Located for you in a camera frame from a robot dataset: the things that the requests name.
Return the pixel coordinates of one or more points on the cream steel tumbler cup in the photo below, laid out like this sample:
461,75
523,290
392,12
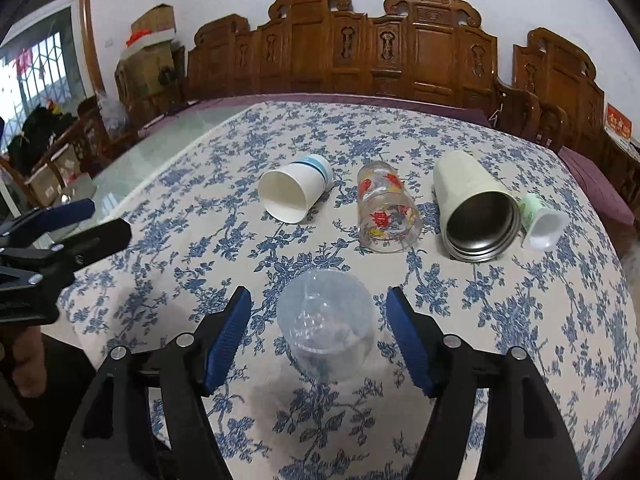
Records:
472,215

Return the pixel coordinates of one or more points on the open cardboard box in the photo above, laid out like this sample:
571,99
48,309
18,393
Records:
152,25

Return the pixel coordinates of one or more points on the clear plastic bag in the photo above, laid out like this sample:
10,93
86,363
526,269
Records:
111,115

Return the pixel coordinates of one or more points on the white paper cup blue stripes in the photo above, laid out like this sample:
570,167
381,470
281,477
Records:
292,190

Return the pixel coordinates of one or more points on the purple seat cushion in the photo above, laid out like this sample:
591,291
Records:
350,100
597,185

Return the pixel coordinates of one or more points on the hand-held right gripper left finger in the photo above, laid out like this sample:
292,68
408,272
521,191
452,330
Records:
229,342

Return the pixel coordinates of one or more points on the cardboard box on floor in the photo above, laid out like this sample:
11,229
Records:
50,177

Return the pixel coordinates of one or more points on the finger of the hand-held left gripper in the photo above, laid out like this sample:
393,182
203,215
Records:
95,240
70,210

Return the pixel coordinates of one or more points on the glass top table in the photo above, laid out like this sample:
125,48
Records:
165,145

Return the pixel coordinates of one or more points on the person's left hand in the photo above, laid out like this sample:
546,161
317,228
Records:
27,365

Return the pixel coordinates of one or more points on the large brown cardboard box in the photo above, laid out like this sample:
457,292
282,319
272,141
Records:
145,72

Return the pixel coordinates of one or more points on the dark cloth pile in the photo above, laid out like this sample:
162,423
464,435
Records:
37,127

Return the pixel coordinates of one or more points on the red printed box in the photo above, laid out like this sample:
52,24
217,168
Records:
619,121

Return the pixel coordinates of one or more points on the blue floral tablecloth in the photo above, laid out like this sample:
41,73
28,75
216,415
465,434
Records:
210,240

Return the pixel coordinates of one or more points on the carved wooden sofa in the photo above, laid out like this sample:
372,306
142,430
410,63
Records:
350,55

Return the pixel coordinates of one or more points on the clear plastic cup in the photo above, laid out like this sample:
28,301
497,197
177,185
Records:
325,330

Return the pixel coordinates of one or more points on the flower print drinking glass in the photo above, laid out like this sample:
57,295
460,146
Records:
387,210

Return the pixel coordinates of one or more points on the carved wooden armchair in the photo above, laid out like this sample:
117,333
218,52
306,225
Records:
560,85

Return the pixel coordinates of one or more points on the small green white cup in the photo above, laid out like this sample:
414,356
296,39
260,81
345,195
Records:
541,222

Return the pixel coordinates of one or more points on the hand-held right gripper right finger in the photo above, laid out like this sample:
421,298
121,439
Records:
411,342

